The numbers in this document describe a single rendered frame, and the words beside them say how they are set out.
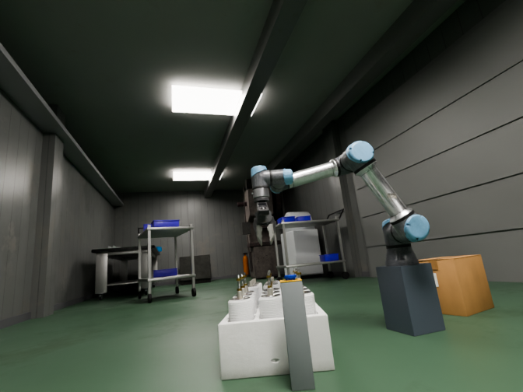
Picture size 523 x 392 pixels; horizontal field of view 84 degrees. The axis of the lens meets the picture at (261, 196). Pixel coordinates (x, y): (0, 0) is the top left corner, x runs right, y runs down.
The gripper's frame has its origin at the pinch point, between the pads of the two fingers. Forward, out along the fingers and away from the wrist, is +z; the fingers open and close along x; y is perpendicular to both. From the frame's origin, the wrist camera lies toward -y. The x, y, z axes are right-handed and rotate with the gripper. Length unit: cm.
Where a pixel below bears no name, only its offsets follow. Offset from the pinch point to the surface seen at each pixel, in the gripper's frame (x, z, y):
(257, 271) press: -22, 28, 547
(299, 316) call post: -5.2, 25.9, -32.6
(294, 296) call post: -4.5, 19.8, -32.5
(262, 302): 4.7, 23.0, -14.2
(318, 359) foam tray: -12.2, 42.5, -20.3
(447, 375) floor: -47, 46, -35
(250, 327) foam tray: 9.8, 30.1, -17.9
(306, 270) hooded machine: -105, 31, 420
